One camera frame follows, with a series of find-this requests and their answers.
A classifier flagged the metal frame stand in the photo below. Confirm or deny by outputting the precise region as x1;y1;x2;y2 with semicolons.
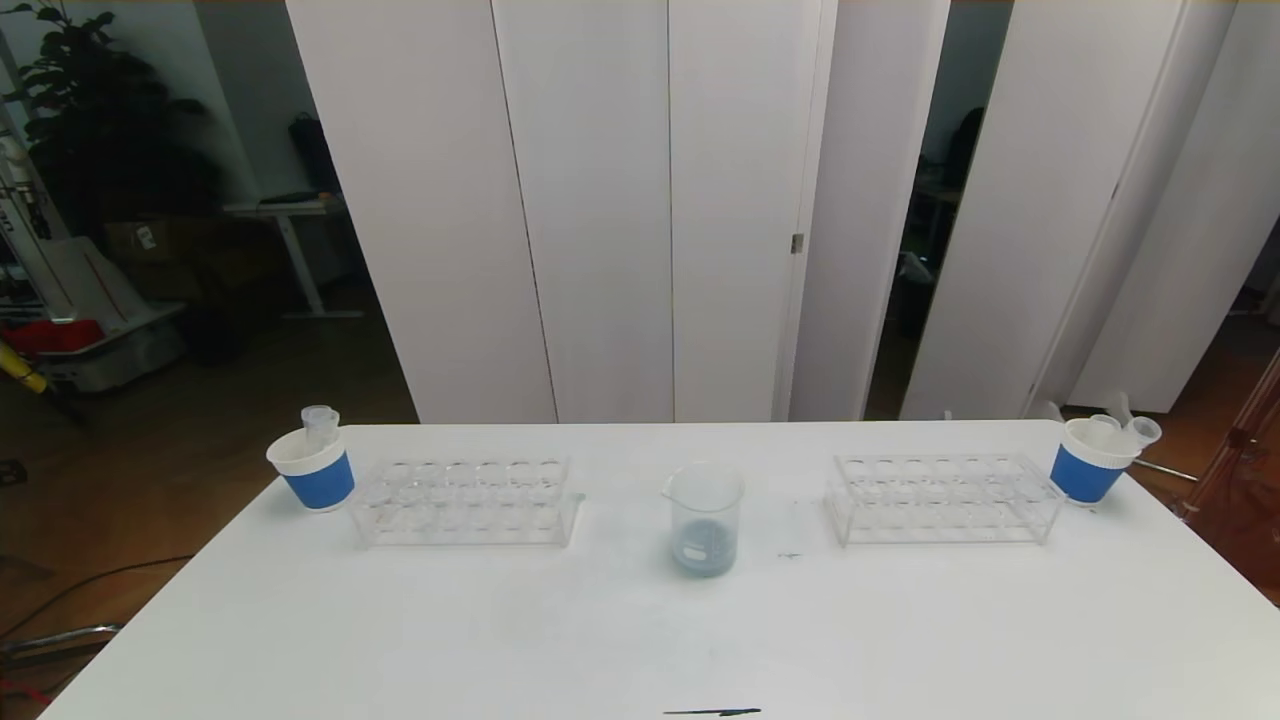
1180;345;1280;521

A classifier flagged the clear plastic test tube rack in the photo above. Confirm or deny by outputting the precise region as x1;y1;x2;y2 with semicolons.
350;453;586;547
824;450;1067;545

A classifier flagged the brown cardboard box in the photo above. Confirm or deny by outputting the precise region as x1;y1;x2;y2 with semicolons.
103;213;206;269

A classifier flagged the white screen foot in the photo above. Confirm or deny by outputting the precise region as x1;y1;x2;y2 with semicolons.
1028;390;1138;433

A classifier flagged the red plastic bin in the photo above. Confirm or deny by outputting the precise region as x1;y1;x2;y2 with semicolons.
0;318;106;357

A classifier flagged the blue paper cup white rim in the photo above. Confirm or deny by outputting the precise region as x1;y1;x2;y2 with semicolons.
1048;417;1142;504
267;423;357;511

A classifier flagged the dark green potted plant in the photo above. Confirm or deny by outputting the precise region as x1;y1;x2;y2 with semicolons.
0;0;223;241

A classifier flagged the yellow handled tool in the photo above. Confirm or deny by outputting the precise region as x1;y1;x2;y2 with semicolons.
0;338;49;394

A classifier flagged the clear glass beaker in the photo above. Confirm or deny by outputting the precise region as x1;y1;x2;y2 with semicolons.
662;459;747;578

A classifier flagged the white panel with red stripe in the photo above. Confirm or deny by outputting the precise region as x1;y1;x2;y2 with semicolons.
40;233;188;336

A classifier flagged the black backpack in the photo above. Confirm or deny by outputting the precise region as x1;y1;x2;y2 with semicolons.
288;110;343;197

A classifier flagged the white office desk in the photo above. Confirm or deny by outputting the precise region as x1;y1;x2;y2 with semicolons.
222;190;366;321

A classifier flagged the black floor cable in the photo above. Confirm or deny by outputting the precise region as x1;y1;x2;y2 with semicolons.
0;553;196;641

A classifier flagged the grey plastic crate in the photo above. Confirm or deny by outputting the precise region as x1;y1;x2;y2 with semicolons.
45;325;188;393

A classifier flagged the white folding screen panel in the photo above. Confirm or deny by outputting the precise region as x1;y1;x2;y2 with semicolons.
788;0;952;421
285;0;558;423
900;0;1187;419
668;0;839;421
1030;0;1280;414
490;0;676;423

